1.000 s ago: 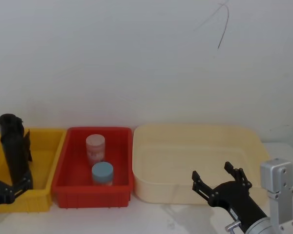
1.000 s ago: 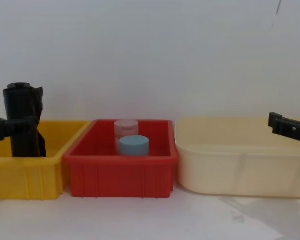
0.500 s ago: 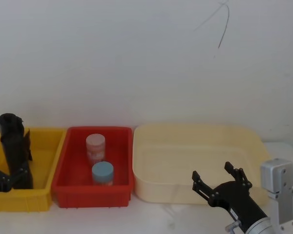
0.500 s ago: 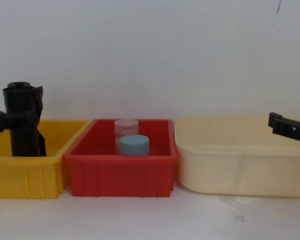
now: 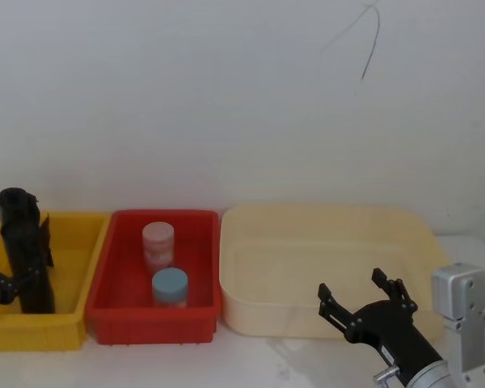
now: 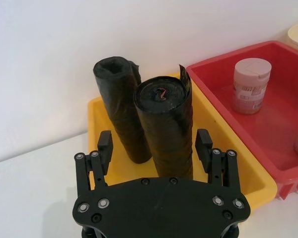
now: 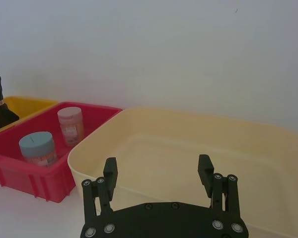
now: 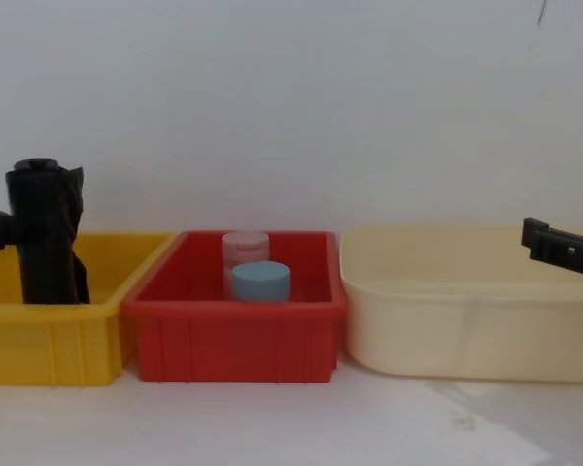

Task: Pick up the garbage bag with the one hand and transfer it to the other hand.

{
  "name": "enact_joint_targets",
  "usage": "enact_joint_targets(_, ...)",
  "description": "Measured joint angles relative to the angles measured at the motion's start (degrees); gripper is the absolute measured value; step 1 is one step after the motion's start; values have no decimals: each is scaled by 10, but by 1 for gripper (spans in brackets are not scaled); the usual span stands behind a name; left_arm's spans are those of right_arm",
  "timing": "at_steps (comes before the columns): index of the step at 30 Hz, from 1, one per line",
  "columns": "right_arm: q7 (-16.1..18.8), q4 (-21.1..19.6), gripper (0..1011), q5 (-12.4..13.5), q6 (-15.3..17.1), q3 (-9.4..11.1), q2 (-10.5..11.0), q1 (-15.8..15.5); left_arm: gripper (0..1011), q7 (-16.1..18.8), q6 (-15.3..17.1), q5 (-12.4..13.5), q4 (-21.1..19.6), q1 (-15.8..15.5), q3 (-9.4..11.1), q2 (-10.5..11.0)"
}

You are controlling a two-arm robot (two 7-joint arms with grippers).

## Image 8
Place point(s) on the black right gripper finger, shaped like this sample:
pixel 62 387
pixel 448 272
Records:
pixel 563 252

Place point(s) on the black plastic bag roll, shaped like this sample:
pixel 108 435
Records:
pixel 44 233

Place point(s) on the yellow plastic bin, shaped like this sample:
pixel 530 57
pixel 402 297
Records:
pixel 48 340

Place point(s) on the cream plastic basin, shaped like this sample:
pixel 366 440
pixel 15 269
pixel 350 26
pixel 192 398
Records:
pixel 466 335

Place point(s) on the clear jar with pink lid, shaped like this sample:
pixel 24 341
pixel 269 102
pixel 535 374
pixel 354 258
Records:
pixel 245 248

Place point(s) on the red plastic bin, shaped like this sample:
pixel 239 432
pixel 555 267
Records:
pixel 233 340

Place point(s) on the clear jar with blue lid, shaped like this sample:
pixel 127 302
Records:
pixel 261 281

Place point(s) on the white table cloth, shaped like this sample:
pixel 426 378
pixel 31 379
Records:
pixel 272 422

